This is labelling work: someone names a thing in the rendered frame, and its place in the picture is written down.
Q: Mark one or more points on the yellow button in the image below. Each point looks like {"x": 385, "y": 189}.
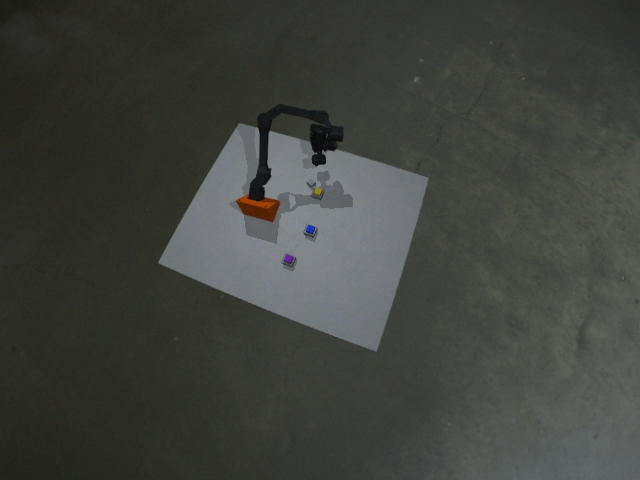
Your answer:
{"x": 318, "y": 193}

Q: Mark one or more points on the purple button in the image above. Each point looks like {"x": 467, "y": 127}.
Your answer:
{"x": 289, "y": 260}

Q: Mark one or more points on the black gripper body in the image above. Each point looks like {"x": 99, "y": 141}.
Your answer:
{"x": 319, "y": 158}

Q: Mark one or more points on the blue button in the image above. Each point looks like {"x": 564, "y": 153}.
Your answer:
{"x": 310, "y": 230}

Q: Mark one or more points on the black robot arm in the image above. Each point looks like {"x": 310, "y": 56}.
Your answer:
{"x": 264, "y": 121}

